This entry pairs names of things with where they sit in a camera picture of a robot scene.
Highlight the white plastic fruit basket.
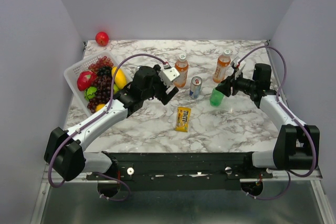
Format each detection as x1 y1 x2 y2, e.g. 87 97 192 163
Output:
64 51 132 116

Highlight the yellow lemon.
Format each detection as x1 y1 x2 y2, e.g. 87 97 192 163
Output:
95 104 105 112

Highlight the green plastic bottle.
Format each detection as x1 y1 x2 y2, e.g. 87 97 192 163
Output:
209 84 224 107

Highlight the orange bottle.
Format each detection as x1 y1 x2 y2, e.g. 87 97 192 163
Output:
174 58 189 88
213 53 232 83

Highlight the black grape bunch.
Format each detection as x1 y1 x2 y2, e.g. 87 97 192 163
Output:
97 66 112 76

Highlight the orange bottle front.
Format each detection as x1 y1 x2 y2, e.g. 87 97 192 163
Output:
213 53 232 83

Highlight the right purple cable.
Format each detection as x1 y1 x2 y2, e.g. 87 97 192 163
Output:
236 45 316 200

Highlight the yellow mango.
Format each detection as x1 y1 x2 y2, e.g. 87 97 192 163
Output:
111 67 128 89

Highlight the red dragon fruit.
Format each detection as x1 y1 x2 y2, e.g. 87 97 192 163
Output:
77 70 97 91

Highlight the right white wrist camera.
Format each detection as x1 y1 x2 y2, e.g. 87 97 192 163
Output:
230 57 246 80

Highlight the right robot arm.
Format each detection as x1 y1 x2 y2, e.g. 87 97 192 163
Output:
215 63 320 178

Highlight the purple grape bunch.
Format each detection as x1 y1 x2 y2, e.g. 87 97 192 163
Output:
87 76 112 113

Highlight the yellow candy bag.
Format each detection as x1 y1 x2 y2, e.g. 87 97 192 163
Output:
175 107 191 132

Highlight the red grape bunch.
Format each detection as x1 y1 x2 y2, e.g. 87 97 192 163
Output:
88 56 114 72

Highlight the red apple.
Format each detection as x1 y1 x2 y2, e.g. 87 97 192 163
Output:
95 31 110 47

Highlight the purple cable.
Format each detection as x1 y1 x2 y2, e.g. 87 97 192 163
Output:
236 45 316 200
48 54 171 201

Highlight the black base frame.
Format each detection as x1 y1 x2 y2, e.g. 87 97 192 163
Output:
86 152 274 191

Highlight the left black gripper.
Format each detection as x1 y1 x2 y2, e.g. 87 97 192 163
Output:
142 65 179 105

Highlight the green apple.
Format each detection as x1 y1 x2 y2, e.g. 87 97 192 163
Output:
113 84 120 94

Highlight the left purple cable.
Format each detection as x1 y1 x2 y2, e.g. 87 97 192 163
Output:
48 54 171 201

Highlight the green round fruit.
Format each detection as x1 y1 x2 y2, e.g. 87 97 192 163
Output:
84 87 97 101

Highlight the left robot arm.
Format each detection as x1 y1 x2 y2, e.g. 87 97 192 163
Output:
44 65 180 182

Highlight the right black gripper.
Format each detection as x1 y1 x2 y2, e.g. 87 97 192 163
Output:
215 70 257 98

